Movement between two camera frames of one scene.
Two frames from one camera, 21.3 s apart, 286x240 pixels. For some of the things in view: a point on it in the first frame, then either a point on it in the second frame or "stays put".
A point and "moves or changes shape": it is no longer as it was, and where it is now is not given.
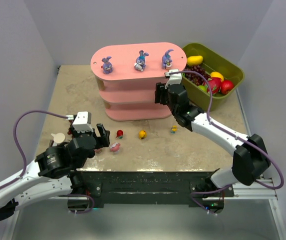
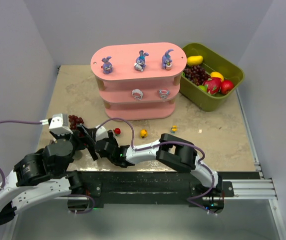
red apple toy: (226, 86) stays put
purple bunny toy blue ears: (140, 63) stays put
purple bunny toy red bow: (107, 66) stays put
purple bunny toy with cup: (166, 61) stays put
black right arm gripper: (164, 94) to (103, 146)
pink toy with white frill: (115, 147) moves or changes shape
